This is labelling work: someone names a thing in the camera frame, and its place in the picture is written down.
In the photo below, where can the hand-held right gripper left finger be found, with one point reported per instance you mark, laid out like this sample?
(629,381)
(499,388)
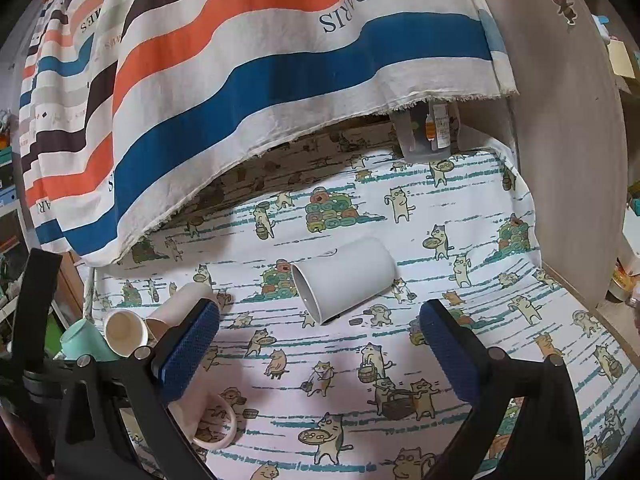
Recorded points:
(187,355)

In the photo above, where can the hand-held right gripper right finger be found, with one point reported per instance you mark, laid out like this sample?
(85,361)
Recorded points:
(447,355)

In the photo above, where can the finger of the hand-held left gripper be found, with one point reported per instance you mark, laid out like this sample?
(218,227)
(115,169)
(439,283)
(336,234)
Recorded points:
(37,290)

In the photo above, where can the white cup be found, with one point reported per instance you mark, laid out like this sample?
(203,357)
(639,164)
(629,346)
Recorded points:
(350,277)

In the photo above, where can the paper cup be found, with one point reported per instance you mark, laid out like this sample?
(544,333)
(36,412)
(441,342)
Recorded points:
(172,307)
(125,334)

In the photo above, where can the mint green cup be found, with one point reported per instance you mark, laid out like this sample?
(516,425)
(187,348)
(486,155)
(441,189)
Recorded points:
(82,342)

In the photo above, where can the cat print bed sheet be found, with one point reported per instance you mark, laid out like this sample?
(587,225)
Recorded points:
(340,385)

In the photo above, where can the clear plastic container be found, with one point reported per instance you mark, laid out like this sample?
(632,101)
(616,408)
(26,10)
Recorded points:
(417,132)

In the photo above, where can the wooden side panel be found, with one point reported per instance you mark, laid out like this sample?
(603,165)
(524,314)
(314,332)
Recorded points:
(560,135)

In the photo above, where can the striped cloth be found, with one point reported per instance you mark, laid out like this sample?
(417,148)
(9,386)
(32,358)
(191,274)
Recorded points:
(250,75)

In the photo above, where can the yellow paper note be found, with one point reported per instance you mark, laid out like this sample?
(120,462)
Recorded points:
(621,59)

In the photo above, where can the cartoon animal sticker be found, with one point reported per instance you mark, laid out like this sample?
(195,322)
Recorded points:
(564,2)

